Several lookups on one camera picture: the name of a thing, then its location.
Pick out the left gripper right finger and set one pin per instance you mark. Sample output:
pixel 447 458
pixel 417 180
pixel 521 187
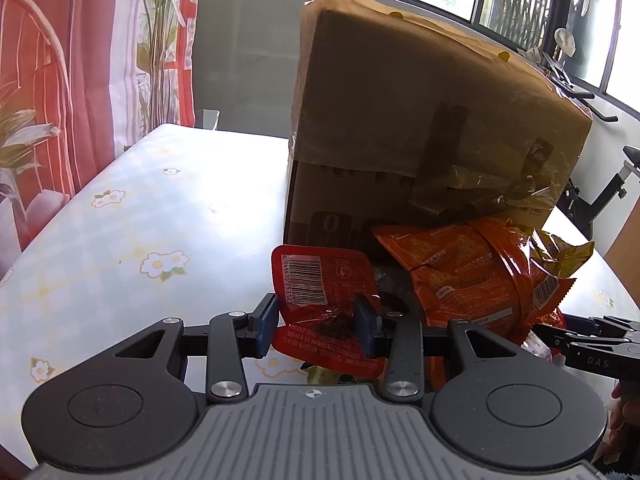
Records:
pixel 398 339

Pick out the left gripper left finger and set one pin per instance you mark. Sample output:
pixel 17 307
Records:
pixel 233 337

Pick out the red snack packet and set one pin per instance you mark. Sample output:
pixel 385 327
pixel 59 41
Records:
pixel 317 288

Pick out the yellow snack bag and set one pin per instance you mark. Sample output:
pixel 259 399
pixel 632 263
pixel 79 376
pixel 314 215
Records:
pixel 556 256

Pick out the orange chip bag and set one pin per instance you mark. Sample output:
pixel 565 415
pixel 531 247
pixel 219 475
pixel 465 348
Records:
pixel 486 270

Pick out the person right hand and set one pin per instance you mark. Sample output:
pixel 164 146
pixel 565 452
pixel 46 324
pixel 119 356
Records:
pixel 619 449

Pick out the wooden board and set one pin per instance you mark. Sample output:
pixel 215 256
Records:
pixel 623 256

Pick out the brown cardboard box with liner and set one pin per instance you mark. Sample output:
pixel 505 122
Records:
pixel 397 118

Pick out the white trash bin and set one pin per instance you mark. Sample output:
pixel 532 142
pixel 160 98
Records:
pixel 207 119

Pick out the red printed curtain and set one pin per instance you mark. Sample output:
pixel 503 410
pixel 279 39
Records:
pixel 81 82

